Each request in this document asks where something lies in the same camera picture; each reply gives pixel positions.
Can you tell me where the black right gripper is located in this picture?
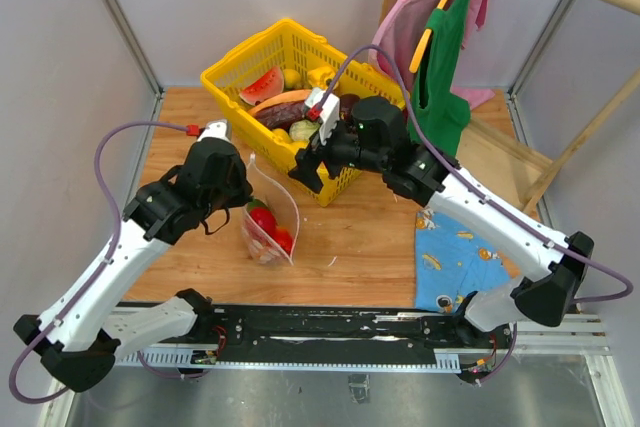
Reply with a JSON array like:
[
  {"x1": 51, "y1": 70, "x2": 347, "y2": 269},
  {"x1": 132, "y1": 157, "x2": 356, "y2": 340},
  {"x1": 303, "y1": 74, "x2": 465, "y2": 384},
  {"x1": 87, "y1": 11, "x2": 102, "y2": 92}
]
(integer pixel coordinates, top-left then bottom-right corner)
[{"x1": 288, "y1": 112, "x2": 388, "y2": 192}]

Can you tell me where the green mango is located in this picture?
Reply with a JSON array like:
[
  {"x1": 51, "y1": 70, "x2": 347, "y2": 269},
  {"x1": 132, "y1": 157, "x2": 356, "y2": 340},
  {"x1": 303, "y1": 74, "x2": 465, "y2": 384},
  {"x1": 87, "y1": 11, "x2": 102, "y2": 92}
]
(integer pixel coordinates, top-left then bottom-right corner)
[{"x1": 247, "y1": 198, "x2": 269, "y2": 212}]

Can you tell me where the dark purple mangosteen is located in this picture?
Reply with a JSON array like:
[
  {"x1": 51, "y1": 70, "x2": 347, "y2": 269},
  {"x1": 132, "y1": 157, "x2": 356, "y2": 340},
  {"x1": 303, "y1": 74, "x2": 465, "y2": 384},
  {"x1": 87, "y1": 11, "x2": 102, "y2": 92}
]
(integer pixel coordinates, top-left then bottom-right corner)
[{"x1": 339, "y1": 94, "x2": 360, "y2": 121}]

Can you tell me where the clear polka dot zip bag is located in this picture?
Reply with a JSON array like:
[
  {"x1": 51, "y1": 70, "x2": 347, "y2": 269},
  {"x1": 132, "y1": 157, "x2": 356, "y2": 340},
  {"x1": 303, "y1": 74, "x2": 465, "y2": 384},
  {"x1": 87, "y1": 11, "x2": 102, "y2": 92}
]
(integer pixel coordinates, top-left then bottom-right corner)
[{"x1": 241, "y1": 153, "x2": 300, "y2": 266}]

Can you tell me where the red bell pepper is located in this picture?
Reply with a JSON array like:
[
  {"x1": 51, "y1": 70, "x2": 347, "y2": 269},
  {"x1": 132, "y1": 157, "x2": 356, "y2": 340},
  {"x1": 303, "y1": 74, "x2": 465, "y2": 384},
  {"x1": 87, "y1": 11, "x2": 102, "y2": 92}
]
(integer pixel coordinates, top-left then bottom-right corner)
[{"x1": 273, "y1": 226, "x2": 294, "y2": 255}]

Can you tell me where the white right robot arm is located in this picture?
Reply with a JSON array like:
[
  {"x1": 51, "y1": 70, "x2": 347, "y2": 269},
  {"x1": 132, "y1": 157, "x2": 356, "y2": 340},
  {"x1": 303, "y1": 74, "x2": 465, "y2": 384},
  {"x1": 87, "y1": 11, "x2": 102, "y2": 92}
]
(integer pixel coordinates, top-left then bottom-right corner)
[{"x1": 289, "y1": 88, "x2": 593, "y2": 347}]

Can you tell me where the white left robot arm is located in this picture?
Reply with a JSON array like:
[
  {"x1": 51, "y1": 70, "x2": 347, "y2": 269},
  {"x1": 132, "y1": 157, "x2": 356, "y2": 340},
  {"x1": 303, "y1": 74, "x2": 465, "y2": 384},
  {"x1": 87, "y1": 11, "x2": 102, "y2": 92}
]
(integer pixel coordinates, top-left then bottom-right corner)
[{"x1": 13, "y1": 137, "x2": 252, "y2": 392}]

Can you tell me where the pale green cabbage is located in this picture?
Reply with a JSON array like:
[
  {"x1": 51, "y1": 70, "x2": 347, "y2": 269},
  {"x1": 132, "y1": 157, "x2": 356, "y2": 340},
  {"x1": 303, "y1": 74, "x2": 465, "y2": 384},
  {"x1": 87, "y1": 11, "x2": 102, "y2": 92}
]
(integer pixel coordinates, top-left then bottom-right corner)
[{"x1": 289, "y1": 120, "x2": 320, "y2": 142}]

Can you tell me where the papaya half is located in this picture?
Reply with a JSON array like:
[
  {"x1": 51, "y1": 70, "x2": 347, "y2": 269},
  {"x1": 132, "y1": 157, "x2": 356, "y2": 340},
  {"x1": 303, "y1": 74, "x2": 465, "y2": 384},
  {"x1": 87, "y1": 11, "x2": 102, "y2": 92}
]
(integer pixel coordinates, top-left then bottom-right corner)
[{"x1": 248, "y1": 89, "x2": 312, "y2": 117}]

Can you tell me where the watermelon slice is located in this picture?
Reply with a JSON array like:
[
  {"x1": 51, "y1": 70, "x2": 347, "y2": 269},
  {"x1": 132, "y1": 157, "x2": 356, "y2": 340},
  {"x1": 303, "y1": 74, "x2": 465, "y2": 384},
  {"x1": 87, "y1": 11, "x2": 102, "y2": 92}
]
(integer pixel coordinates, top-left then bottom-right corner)
[{"x1": 239, "y1": 66, "x2": 284, "y2": 106}]

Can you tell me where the yellow bell pepper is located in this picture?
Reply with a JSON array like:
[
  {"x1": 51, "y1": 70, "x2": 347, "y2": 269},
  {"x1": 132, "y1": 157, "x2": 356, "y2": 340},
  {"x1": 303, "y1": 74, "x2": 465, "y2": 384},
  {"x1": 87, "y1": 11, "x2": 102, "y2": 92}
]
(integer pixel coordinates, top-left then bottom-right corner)
[{"x1": 306, "y1": 66, "x2": 336, "y2": 90}]

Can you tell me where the yellow plastic basket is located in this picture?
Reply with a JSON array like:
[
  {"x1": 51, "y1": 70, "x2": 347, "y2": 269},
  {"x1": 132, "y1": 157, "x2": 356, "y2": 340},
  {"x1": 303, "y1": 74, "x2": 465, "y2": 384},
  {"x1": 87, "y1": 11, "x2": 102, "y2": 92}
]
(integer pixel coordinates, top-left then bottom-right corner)
[{"x1": 201, "y1": 18, "x2": 405, "y2": 207}]

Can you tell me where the green shirt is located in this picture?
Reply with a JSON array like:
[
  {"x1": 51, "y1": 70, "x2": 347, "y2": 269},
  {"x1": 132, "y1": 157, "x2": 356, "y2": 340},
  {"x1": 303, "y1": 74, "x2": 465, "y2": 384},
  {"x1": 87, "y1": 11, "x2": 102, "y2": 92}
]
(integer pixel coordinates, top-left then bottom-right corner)
[{"x1": 407, "y1": 0, "x2": 471, "y2": 157}]

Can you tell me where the pink garment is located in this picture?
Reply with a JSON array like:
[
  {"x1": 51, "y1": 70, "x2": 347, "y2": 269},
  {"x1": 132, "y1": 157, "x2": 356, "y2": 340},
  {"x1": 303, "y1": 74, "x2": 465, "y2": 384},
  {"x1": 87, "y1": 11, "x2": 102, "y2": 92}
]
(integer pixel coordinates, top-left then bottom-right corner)
[{"x1": 373, "y1": 0, "x2": 489, "y2": 89}]

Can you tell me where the blue cartoon cloth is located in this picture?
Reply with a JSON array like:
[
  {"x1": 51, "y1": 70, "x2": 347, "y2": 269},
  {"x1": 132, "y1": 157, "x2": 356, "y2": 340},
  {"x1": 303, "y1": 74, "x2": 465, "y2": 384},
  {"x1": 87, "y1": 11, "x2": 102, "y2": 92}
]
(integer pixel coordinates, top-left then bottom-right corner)
[{"x1": 414, "y1": 207, "x2": 519, "y2": 313}]

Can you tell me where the wooden clothes rack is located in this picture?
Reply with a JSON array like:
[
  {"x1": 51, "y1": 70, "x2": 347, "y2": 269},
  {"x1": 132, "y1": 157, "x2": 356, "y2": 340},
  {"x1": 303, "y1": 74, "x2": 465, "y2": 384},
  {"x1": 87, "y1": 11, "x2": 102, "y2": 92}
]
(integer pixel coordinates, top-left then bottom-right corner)
[{"x1": 375, "y1": 0, "x2": 640, "y2": 218}]

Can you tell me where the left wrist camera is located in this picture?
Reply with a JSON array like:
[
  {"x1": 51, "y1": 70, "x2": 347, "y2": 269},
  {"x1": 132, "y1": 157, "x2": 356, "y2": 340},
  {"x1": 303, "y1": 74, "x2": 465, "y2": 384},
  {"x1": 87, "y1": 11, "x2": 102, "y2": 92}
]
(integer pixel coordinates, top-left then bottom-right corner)
[{"x1": 186, "y1": 119, "x2": 232, "y2": 142}]

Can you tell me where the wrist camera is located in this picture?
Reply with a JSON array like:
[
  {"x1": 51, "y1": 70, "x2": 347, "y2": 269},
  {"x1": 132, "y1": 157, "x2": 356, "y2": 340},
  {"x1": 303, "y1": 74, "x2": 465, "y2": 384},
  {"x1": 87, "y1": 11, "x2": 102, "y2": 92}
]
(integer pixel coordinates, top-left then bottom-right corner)
[
  {"x1": 304, "y1": 87, "x2": 340, "y2": 151},
  {"x1": 186, "y1": 119, "x2": 232, "y2": 142}
]

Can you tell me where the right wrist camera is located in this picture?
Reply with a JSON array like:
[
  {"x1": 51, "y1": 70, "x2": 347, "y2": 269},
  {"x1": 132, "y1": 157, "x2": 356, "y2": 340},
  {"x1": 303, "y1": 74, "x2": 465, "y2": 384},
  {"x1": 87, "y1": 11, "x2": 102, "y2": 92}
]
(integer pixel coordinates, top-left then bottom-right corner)
[{"x1": 304, "y1": 87, "x2": 340, "y2": 151}]

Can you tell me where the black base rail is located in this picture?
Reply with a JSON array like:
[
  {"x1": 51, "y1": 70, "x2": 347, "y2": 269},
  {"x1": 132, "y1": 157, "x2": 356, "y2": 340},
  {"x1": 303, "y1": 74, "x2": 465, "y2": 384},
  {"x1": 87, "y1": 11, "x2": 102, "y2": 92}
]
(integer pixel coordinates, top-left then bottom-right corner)
[{"x1": 154, "y1": 303, "x2": 506, "y2": 367}]

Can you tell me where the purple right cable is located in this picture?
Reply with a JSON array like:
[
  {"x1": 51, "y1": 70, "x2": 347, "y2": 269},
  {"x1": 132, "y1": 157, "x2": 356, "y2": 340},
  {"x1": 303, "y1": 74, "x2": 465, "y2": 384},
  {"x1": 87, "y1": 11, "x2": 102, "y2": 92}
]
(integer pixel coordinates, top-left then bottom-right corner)
[{"x1": 309, "y1": 44, "x2": 634, "y2": 388}]

